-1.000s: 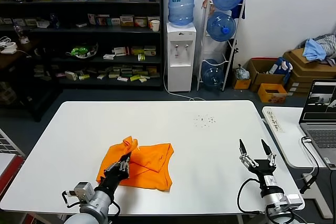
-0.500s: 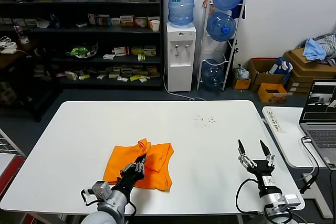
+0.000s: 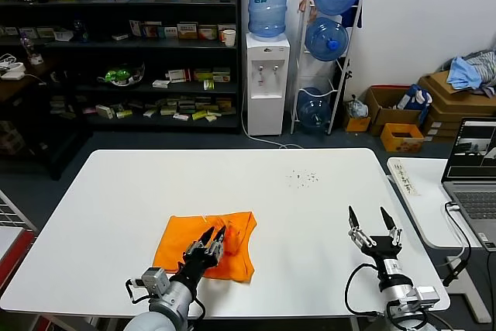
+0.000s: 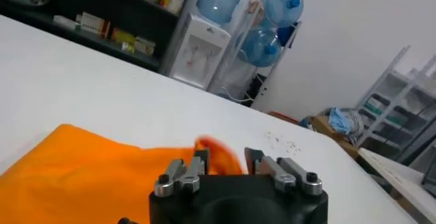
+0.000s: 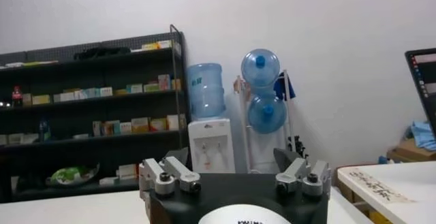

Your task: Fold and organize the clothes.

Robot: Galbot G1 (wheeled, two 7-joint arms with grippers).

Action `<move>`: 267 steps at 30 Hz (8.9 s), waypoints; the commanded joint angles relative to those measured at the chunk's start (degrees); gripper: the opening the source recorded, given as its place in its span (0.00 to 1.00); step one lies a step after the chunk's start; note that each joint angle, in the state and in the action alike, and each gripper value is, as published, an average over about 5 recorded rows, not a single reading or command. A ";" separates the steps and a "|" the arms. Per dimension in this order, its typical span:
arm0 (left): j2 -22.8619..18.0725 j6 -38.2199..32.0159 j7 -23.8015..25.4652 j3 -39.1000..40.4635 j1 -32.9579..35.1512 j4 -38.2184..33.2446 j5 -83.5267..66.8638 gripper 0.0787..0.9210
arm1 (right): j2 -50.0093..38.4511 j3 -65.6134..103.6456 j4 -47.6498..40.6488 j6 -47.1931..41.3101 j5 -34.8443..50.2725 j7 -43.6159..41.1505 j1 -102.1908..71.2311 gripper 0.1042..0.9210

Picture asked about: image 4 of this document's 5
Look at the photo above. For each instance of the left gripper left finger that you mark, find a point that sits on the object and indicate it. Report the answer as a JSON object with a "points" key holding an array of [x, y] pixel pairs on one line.
{"points": [[190, 174]]}

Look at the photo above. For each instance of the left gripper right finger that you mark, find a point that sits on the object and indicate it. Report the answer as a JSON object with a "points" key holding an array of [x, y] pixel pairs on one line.
{"points": [[282, 177]]}

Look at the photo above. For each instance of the orange t-shirt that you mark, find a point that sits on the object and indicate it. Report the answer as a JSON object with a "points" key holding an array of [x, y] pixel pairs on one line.
{"points": [[85, 177]]}

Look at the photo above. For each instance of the pile of blue clothes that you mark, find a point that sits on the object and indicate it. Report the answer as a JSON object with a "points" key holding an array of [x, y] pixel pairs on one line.
{"points": [[344, 121]]}

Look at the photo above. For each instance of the scattered dark crumbs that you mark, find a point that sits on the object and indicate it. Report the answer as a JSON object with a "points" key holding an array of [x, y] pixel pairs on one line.
{"points": [[289, 143]]}

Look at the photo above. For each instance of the stacked brown cardboard boxes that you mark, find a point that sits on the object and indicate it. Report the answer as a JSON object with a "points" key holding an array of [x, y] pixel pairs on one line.
{"points": [[323, 126]]}

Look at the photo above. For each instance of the white metal jug rack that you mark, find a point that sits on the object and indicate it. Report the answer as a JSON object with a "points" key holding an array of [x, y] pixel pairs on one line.
{"points": [[231, 72]]}

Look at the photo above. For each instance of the white water dispenser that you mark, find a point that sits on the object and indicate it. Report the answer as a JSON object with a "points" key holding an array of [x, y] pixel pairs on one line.
{"points": [[197, 62]]}

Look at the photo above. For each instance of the white side table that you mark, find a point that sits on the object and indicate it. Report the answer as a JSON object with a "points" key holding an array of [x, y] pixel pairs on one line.
{"points": [[402, 188]]}

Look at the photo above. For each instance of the grey metal shelving rack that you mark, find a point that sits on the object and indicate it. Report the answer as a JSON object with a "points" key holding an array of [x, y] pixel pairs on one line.
{"points": [[398, 109]]}

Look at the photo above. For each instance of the black shelving unit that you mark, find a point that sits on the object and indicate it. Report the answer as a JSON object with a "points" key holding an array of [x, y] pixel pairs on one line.
{"points": [[136, 17]]}

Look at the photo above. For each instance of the red white medicine box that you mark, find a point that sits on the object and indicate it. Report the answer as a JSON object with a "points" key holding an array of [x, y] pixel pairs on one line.
{"points": [[93, 24]]}

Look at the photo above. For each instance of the small flat white box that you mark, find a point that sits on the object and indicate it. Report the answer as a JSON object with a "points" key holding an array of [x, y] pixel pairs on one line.
{"points": [[66, 22]]}

